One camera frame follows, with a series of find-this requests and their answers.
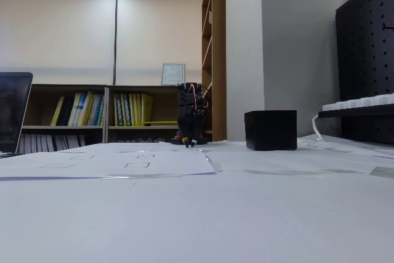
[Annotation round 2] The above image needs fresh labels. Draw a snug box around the white blue book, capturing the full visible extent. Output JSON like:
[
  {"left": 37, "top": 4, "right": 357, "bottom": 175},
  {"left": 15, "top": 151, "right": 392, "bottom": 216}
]
[{"left": 123, "top": 94, "right": 132, "bottom": 127}]

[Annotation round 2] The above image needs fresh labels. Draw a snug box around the paper sheet with drawn squares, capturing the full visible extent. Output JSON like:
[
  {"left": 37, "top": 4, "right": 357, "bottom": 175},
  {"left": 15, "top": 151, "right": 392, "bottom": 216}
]
[{"left": 0, "top": 144, "right": 217, "bottom": 180}]

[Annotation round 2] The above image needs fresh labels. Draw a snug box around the black shelf bar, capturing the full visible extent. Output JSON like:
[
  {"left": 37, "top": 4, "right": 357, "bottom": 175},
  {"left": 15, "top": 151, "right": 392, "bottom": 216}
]
[{"left": 318, "top": 103, "right": 394, "bottom": 119}]

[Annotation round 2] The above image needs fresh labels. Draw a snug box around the low wooden bookshelf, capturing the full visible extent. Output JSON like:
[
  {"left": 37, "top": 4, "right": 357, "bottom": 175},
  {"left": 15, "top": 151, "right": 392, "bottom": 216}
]
[
  {"left": 105, "top": 85, "right": 182, "bottom": 144},
  {"left": 20, "top": 83, "right": 108, "bottom": 155}
]

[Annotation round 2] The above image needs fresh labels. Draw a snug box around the wide yellow binder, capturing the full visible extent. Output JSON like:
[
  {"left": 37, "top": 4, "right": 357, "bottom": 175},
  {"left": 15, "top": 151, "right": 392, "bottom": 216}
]
[{"left": 142, "top": 93, "right": 154, "bottom": 127}]

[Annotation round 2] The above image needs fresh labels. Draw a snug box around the tall wooden bookshelf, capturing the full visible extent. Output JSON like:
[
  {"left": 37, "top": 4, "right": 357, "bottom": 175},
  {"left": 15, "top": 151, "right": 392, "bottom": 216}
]
[{"left": 201, "top": 0, "right": 228, "bottom": 142}]

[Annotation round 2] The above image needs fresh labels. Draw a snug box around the black pegboard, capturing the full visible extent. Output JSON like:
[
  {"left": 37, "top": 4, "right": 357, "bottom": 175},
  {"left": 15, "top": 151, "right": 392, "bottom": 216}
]
[{"left": 334, "top": 0, "right": 394, "bottom": 146}]

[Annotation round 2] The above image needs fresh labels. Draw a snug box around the slanted yellow book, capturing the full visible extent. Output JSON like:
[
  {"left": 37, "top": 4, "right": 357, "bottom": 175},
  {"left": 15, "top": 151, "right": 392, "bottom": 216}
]
[{"left": 50, "top": 95, "right": 65, "bottom": 127}]

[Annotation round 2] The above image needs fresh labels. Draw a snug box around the black square bin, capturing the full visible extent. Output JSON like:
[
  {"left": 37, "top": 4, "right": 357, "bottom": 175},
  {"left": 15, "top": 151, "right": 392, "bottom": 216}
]
[{"left": 244, "top": 110, "right": 298, "bottom": 152}]

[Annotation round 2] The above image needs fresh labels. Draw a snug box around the framed white notice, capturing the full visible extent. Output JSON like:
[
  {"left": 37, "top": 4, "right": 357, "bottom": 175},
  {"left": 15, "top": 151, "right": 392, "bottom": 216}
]
[{"left": 161, "top": 63, "right": 188, "bottom": 87}]

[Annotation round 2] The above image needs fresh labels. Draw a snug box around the black laptop screen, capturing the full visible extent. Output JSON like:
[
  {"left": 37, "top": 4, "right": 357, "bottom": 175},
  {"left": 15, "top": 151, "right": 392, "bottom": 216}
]
[{"left": 0, "top": 71, "right": 33, "bottom": 156}]

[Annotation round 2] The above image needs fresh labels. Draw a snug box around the white power strip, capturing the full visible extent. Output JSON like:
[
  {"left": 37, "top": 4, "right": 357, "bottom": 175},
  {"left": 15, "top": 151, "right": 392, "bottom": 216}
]
[{"left": 322, "top": 92, "right": 394, "bottom": 112}]

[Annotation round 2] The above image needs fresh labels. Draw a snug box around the white power cable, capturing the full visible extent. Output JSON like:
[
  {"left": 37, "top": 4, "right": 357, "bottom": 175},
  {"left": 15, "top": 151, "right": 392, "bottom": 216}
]
[{"left": 312, "top": 113, "right": 329, "bottom": 141}]

